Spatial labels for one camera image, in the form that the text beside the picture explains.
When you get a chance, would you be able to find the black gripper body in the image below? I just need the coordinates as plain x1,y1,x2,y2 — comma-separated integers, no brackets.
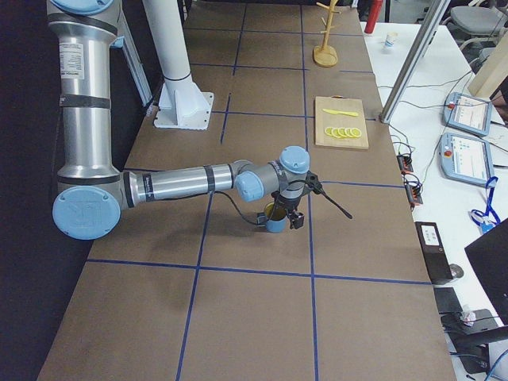
272,185,302,214

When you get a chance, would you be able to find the dark teal HOME mug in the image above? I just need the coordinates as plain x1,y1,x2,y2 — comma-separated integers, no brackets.
256,202,287,233

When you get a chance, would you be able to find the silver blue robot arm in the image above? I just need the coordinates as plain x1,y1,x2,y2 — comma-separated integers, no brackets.
47,1,310,240

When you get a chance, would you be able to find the wooden cup storage rack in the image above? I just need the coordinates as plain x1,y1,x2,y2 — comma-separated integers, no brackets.
313,0,340,67

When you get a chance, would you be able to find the paper cup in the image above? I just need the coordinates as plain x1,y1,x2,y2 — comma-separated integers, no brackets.
383,31,398,52

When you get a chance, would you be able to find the bamboo cutting board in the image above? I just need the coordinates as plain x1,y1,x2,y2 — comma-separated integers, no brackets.
314,96,369,150

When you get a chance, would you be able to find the yellow plastic knife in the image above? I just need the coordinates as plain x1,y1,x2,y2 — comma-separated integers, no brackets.
321,108,360,117

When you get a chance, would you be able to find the black power strip lower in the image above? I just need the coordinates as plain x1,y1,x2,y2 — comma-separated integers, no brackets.
404,180,423,208

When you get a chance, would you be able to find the black power strip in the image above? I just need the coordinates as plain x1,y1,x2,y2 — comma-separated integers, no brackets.
404,180,423,208
396,153,414,174

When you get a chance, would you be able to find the black power strip upper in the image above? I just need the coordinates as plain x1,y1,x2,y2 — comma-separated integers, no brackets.
396,153,414,174

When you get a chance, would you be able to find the black box with label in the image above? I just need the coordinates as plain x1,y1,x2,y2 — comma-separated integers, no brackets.
415,221,453,285

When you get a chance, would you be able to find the lower teach pendant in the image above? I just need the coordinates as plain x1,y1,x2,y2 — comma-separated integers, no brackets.
439,133,495,187

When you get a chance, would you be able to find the teach pendant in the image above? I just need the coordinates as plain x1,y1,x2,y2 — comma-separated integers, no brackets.
443,92,492,137
439,133,495,187

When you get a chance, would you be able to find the upper teach pendant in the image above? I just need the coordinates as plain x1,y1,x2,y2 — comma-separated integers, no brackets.
443,92,492,137

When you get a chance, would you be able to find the black monitor corner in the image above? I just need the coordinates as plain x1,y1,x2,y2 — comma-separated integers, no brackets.
465,224,507,325

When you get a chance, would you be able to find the grey office chair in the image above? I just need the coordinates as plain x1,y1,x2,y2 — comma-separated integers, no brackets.
444,6,507,51

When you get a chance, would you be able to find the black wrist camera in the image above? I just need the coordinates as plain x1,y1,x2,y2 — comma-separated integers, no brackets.
306,171,325,194

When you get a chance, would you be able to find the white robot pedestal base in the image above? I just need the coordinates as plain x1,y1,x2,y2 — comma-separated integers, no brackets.
143,0,214,130

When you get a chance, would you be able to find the blue lanyard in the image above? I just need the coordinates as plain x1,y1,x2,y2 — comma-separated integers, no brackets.
470,176,502,234

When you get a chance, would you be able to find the aluminium frame post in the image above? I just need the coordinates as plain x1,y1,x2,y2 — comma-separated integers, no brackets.
379,0,451,124

